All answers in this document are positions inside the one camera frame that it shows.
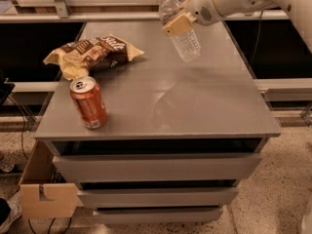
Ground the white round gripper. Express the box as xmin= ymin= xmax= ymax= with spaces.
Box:
xmin=163 ymin=0 xmax=270 ymax=37

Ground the clear plastic water bottle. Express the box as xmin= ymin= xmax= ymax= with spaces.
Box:
xmin=158 ymin=0 xmax=201 ymax=62

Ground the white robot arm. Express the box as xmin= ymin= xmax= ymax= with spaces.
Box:
xmin=163 ymin=0 xmax=312 ymax=52

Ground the grey drawer cabinet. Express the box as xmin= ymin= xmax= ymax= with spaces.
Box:
xmin=35 ymin=21 xmax=280 ymax=223

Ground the brown yellow chip bag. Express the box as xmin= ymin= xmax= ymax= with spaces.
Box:
xmin=43 ymin=34 xmax=144 ymax=81

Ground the orange soda can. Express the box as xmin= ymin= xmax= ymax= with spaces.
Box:
xmin=70 ymin=76 xmax=107 ymax=130

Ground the cardboard box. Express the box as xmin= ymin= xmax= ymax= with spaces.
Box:
xmin=19 ymin=141 xmax=78 ymax=219

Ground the white sneaker shoe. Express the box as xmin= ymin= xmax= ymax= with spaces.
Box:
xmin=0 ymin=191 xmax=21 ymax=234

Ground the metal shelf frame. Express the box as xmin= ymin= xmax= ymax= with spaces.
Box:
xmin=0 ymin=0 xmax=291 ymax=24

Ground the black cable on floor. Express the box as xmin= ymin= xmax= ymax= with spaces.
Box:
xmin=8 ymin=95 xmax=32 ymax=163

